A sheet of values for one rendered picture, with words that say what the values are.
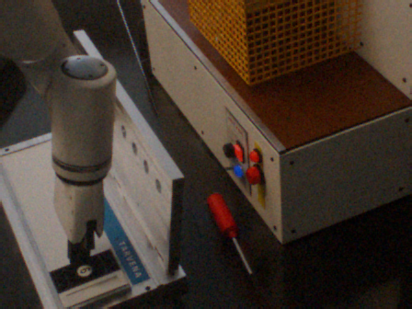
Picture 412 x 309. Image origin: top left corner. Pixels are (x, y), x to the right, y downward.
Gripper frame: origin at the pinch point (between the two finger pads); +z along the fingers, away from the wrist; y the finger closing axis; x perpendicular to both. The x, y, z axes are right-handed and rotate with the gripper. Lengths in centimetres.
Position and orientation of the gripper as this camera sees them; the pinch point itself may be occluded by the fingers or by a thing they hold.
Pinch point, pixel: (78, 248)
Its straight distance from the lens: 130.4
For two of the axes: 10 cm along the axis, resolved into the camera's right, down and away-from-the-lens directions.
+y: 4.2, 5.6, -7.2
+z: -1.1, 8.1, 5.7
